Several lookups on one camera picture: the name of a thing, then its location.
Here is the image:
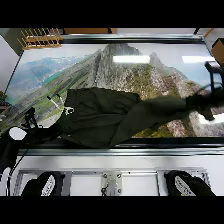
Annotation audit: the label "black cable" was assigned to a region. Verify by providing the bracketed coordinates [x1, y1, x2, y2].
[5, 155, 23, 197]

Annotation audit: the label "wooden rack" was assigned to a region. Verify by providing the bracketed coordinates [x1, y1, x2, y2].
[17, 28, 65, 51]

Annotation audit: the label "brown cardboard box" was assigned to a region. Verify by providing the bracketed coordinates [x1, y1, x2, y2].
[211, 37, 224, 68]

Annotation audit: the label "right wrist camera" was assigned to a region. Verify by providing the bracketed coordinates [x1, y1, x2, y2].
[203, 61, 224, 90]

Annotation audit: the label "silver frame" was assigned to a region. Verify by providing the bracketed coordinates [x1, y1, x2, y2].
[0, 33, 224, 197]

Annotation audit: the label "dark green pants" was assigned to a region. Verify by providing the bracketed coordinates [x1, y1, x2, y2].
[54, 86, 202, 150]

